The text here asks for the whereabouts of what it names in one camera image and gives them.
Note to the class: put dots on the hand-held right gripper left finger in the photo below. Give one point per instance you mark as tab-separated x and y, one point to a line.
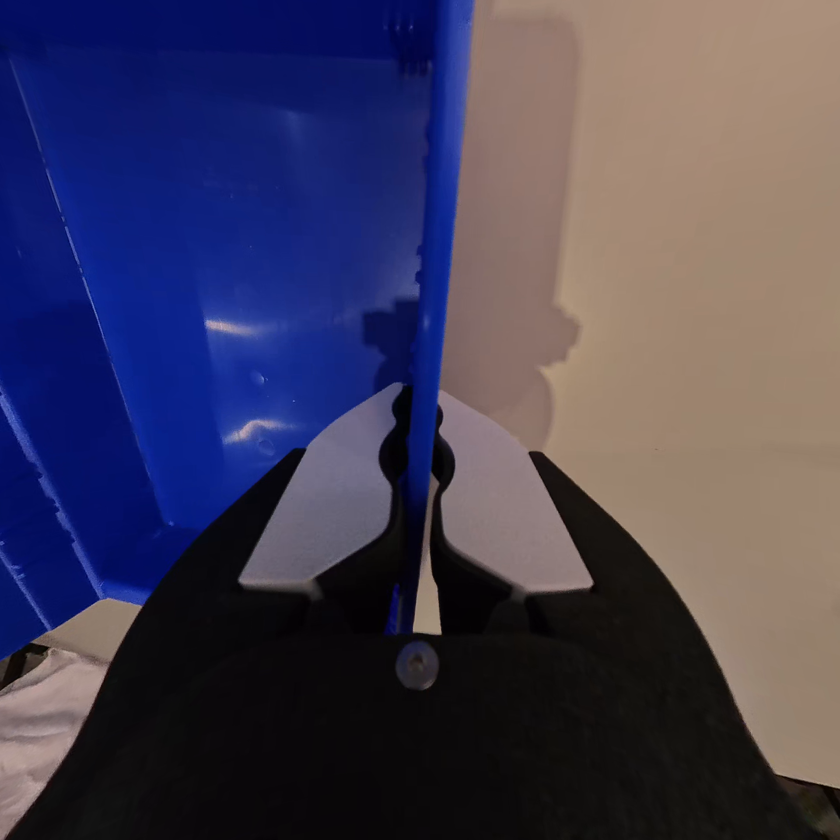
322	519

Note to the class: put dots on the blue plastic bin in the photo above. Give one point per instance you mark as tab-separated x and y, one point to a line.
236	263

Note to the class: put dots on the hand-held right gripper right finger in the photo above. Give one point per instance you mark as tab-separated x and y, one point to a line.
512	519

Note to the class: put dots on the person's leg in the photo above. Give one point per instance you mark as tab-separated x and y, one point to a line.
40	722

